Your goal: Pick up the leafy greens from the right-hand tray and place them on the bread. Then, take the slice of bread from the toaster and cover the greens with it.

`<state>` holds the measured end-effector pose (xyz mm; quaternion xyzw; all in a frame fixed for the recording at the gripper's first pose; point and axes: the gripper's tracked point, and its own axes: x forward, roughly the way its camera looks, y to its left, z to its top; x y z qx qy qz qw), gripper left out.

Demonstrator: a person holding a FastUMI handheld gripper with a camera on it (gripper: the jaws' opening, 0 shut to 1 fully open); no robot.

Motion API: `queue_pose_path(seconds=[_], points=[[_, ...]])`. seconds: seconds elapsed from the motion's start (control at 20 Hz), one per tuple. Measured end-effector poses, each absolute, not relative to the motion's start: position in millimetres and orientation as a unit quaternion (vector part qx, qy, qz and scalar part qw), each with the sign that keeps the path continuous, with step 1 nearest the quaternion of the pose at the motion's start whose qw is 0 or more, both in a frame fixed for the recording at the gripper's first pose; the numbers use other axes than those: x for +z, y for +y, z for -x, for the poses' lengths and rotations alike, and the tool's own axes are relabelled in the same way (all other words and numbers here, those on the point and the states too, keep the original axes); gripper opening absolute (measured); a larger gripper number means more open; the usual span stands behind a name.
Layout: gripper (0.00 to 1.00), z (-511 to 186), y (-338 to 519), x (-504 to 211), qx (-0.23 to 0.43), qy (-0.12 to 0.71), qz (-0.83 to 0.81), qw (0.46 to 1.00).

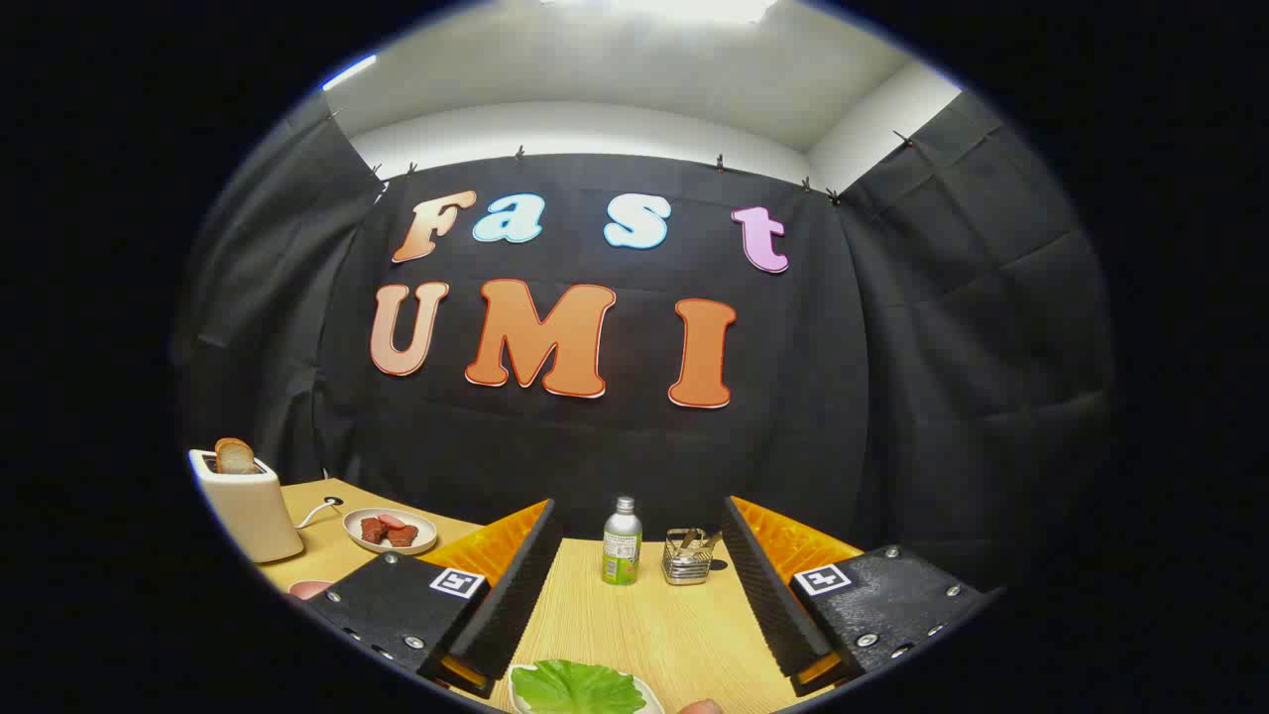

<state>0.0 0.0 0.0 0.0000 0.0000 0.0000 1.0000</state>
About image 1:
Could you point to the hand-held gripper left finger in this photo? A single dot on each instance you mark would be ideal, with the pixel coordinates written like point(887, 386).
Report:
point(516, 585)

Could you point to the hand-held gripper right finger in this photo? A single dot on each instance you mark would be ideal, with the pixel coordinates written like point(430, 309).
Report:
point(768, 585)

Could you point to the green lettuce leaf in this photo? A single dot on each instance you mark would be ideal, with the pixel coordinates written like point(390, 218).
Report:
point(575, 689)

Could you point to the toasted bread slice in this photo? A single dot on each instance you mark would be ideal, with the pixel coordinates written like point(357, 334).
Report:
point(235, 456)

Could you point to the round grey plate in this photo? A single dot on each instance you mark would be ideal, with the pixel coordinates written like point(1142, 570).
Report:
point(428, 527)

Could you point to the silver green bottle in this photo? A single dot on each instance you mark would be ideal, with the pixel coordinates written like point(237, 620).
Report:
point(622, 550)

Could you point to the brown meat piece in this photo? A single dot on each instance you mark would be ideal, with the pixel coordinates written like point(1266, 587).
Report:
point(373, 531)
point(403, 536)

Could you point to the black backdrop cloth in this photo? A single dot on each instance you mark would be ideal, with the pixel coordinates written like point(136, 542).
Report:
point(595, 456)

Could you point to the white rectangular plate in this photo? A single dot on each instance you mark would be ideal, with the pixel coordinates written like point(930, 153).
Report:
point(654, 702)

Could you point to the pink round plate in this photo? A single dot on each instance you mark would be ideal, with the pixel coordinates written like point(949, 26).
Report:
point(307, 589)

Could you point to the white toaster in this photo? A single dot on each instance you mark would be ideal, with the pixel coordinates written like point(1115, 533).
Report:
point(248, 511)

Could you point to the ceiling light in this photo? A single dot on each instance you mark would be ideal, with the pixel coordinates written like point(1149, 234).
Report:
point(654, 8)

